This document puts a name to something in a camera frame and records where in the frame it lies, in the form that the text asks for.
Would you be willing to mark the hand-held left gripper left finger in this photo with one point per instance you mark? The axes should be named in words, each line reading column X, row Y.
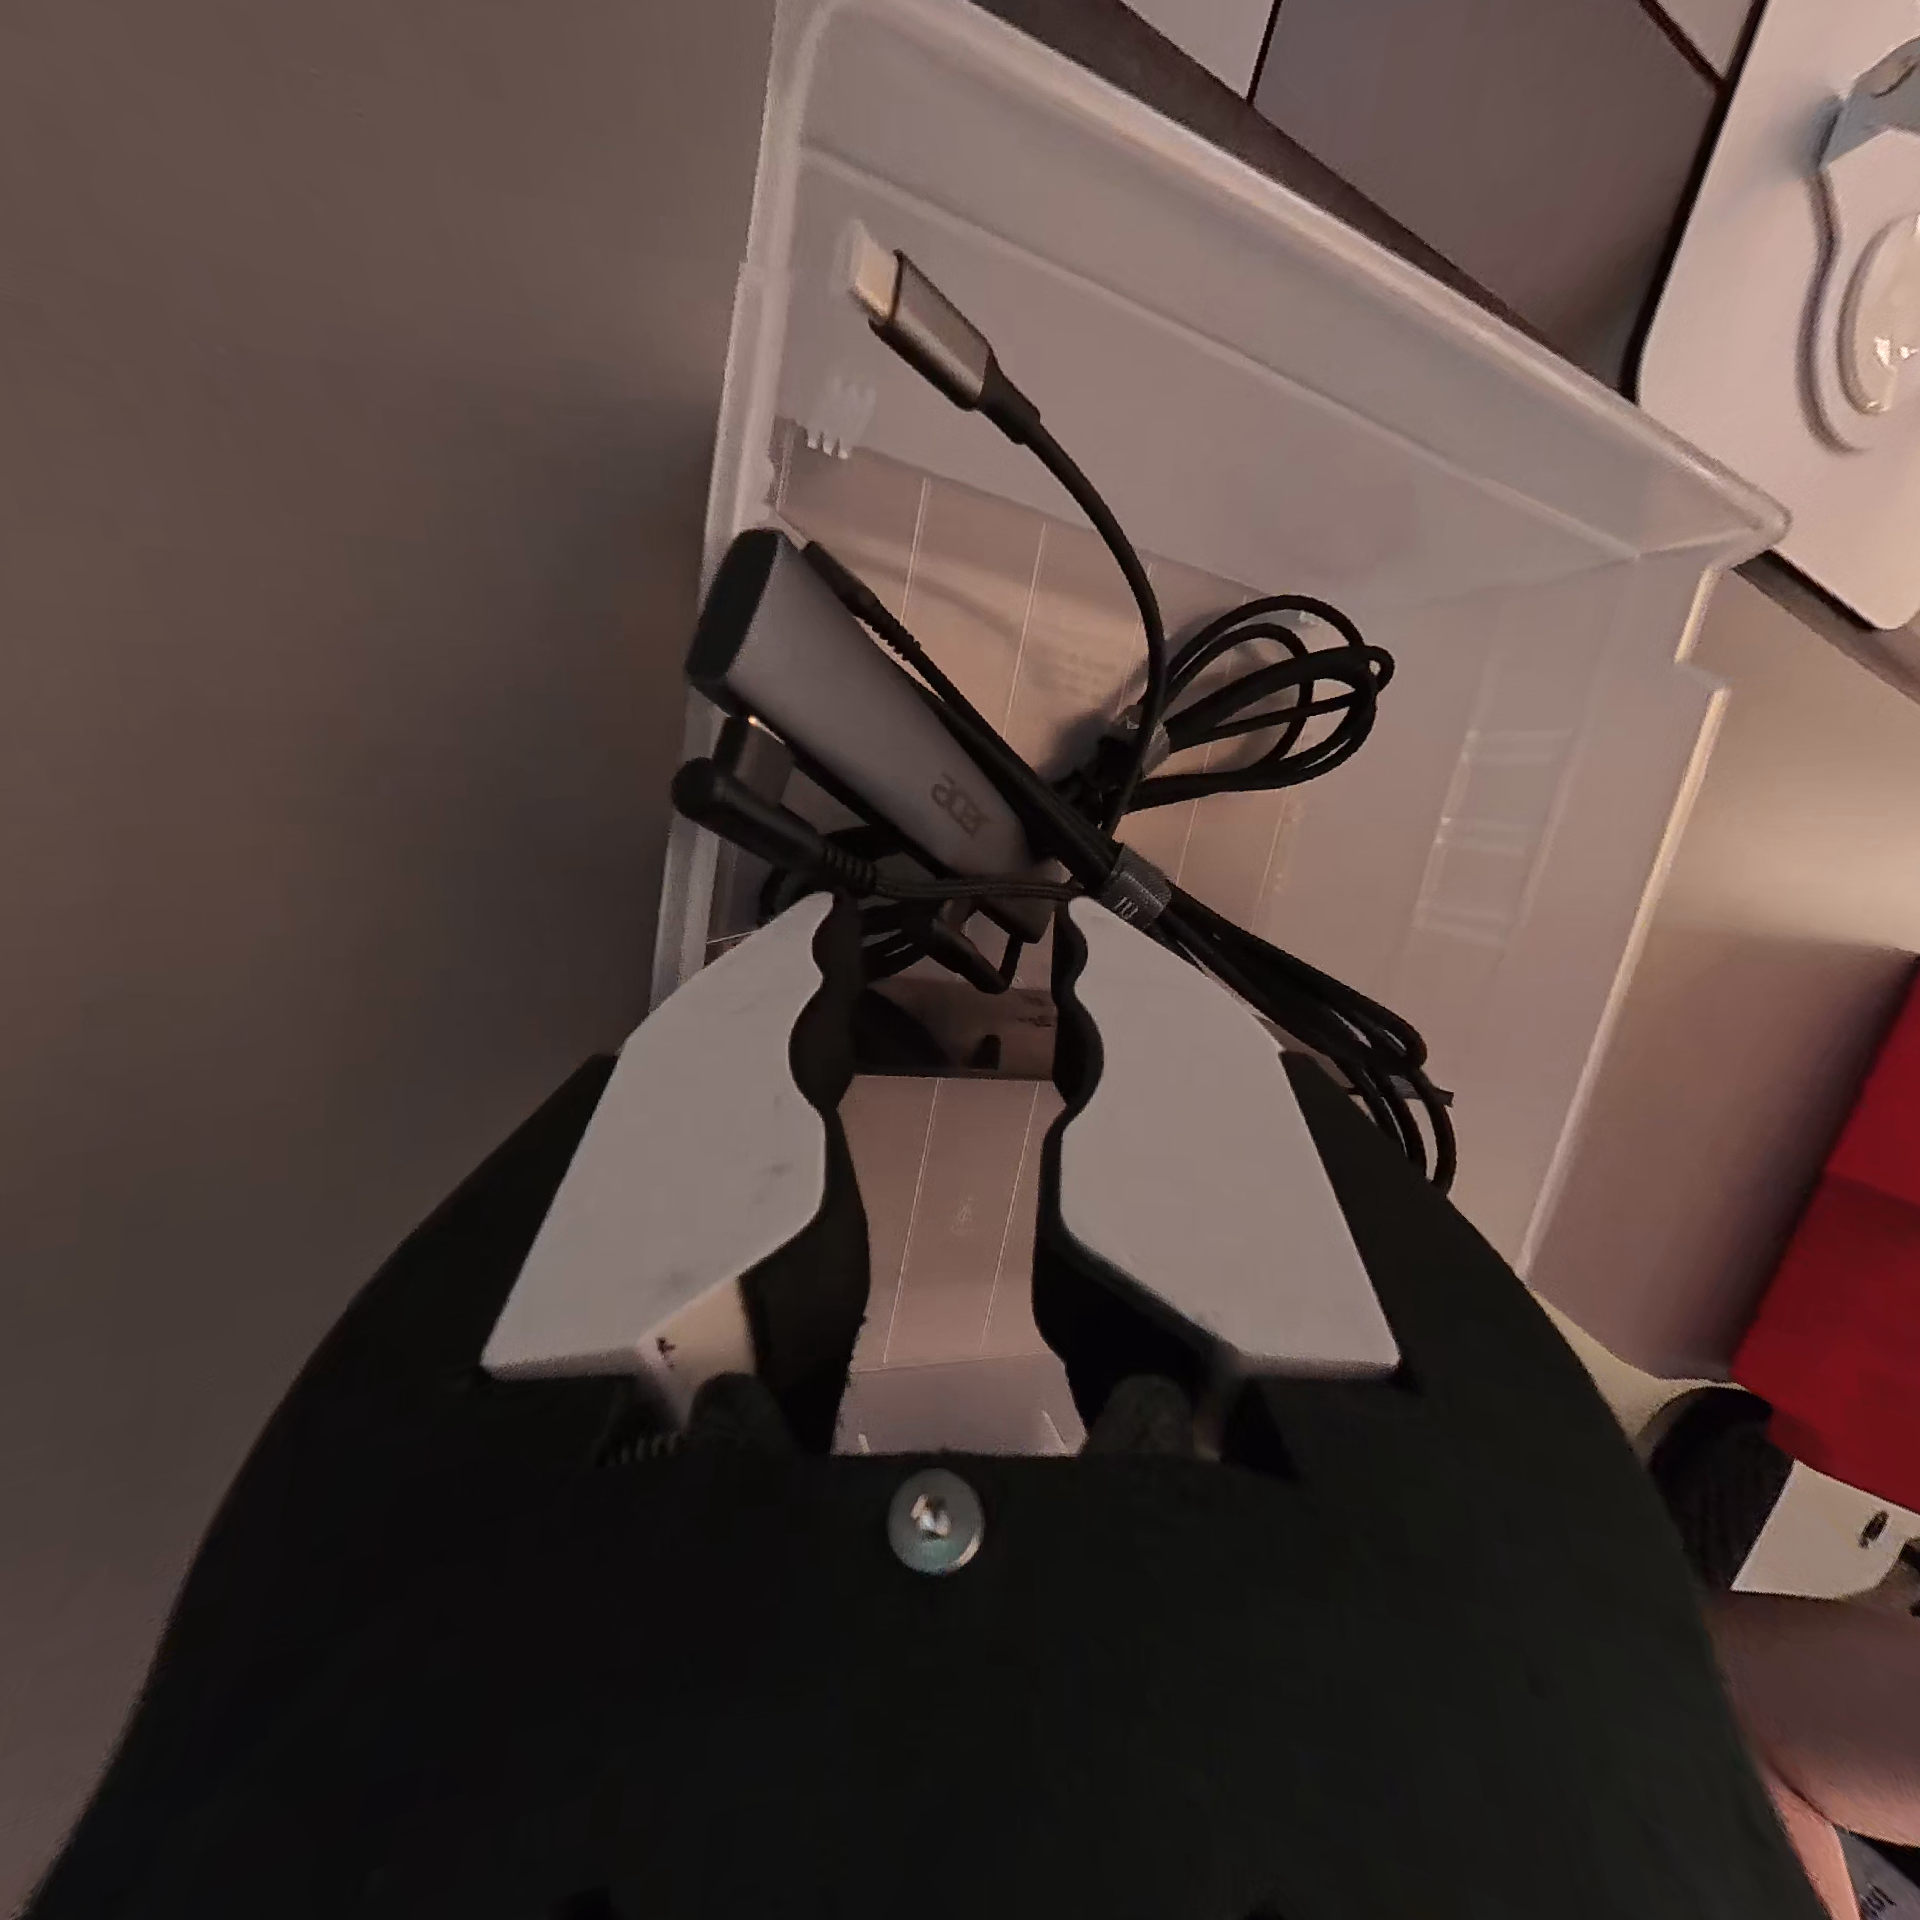
column 676, row 1172

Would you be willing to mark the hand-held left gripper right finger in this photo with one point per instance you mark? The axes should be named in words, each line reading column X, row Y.
column 1214, row 1184

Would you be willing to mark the silver logo usb hub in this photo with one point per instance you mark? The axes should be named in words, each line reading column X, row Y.
column 869, row 720

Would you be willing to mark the red plastic bin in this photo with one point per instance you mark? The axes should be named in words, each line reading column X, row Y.
column 1846, row 1277

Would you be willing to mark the clear plastic bin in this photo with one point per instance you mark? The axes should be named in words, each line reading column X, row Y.
column 1350, row 494

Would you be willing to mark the white stand base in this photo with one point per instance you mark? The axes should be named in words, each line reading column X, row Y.
column 1724, row 300

